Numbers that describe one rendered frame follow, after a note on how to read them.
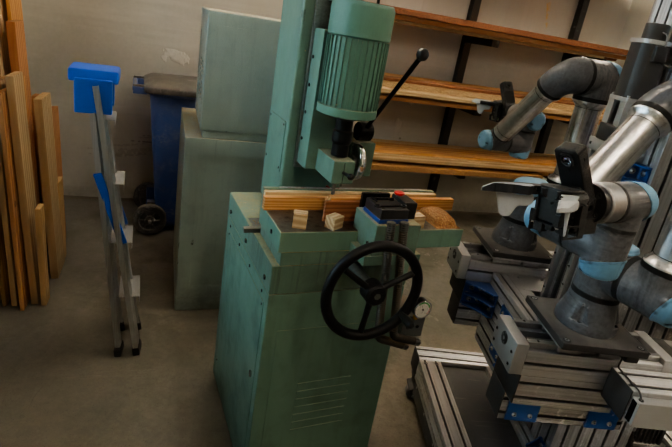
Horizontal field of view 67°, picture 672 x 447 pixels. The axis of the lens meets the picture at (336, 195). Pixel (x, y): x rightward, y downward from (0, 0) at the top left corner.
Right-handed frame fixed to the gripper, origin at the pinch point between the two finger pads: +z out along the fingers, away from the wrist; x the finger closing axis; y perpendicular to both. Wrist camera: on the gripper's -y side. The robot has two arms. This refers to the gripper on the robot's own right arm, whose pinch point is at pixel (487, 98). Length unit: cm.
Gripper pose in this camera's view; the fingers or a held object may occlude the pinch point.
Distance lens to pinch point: 231.9
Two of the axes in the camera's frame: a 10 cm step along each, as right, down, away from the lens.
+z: -2.8, -3.5, 8.9
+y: -0.3, 9.3, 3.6
